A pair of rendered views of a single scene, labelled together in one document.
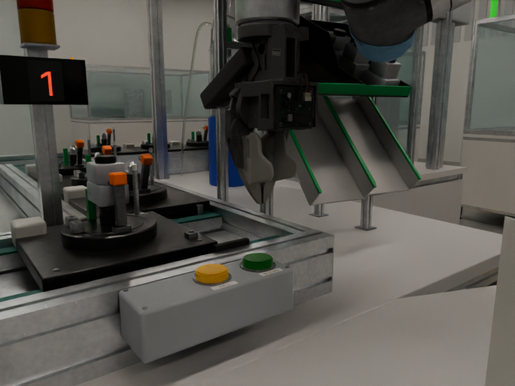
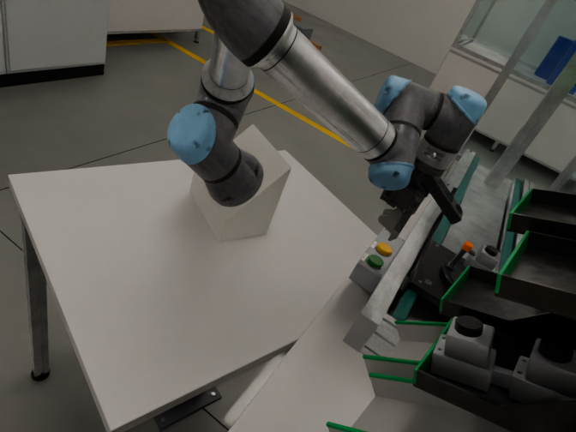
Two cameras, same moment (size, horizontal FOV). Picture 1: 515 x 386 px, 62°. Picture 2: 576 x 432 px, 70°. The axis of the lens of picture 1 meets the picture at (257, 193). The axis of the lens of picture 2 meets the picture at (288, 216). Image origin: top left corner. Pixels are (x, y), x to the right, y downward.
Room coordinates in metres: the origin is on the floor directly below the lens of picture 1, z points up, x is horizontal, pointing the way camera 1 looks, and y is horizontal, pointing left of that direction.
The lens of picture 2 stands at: (1.08, -0.68, 1.57)
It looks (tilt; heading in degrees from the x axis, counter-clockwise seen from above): 35 degrees down; 145
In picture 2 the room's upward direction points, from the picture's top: 22 degrees clockwise
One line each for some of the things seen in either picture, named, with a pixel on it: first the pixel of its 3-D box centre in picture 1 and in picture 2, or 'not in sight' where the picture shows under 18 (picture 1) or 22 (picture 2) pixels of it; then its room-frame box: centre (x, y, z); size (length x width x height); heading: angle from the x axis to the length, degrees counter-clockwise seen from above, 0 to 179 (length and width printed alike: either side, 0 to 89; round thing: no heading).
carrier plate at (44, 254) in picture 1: (111, 242); (462, 286); (0.64, 0.23, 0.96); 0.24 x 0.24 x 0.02; 37
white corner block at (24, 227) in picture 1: (29, 232); not in sight; (0.66, 0.36, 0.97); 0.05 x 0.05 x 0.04; 37
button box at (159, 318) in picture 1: (212, 299); (378, 258); (0.50, 0.06, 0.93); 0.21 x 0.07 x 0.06; 127
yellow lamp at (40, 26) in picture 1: (37, 28); not in sight; (0.70, 0.34, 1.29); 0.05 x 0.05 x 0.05
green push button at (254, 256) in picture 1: (257, 264); (375, 262); (0.54, 0.00, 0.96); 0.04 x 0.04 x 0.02
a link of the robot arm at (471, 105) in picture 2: not in sight; (453, 118); (0.53, -0.01, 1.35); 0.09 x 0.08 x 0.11; 59
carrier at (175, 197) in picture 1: (133, 178); not in sight; (0.92, 0.27, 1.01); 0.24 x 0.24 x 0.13; 37
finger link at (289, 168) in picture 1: (279, 168); (389, 224); (0.54, -0.03, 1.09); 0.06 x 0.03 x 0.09; 37
